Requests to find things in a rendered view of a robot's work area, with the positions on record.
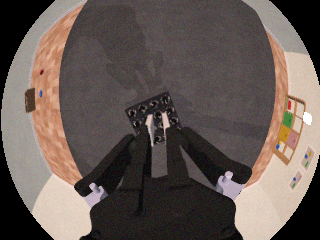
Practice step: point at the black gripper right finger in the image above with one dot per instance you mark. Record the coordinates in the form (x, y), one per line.
(226, 175)

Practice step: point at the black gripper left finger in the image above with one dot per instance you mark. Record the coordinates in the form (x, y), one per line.
(106, 176)

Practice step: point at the black knob box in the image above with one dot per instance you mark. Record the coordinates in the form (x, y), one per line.
(137, 113)

